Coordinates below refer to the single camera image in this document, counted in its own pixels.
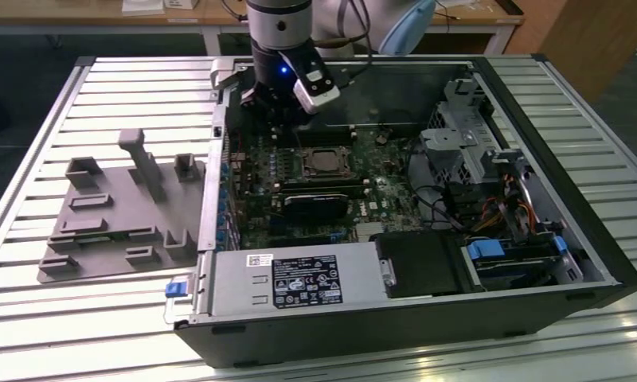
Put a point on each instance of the silver power supply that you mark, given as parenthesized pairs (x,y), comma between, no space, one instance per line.
(239,286)

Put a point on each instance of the green motherboard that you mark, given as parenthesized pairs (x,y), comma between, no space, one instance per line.
(393,191)

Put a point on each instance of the black PC case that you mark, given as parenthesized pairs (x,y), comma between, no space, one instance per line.
(351,334)

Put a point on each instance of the small white box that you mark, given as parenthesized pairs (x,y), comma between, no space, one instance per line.
(179,3)

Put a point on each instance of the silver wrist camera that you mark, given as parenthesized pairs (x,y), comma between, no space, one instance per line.
(319,95)

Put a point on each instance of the blue plastic latch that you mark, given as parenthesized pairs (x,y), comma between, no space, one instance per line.
(176,288)

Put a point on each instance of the black plastic bay box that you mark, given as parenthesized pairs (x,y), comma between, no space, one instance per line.
(419,262)

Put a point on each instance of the blue plastic clip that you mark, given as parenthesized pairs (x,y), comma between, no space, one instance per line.
(560,244)

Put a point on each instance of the silver chipset heatsink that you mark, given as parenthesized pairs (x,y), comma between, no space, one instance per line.
(371,230)

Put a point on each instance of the grey parts rack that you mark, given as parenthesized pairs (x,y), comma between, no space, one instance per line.
(116,207)

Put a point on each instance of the wooden desk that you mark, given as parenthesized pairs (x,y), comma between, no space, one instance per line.
(201,12)

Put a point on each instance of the wooden cabinet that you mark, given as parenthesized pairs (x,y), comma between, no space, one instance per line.
(595,47)

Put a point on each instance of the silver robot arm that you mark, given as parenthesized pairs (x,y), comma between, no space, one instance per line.
(279,24)

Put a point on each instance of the blue disk carrier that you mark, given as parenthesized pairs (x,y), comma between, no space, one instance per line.
(483,250)

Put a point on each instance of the silver drive cage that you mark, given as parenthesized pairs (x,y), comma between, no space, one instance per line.
(456,139)

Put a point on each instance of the silver topped CPU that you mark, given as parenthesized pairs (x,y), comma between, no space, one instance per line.
(327,161)

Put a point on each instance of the black graphics card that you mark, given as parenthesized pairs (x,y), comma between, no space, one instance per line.
(316,207)

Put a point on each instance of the silver coin cell battery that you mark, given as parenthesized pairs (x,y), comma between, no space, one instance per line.
(380,139)

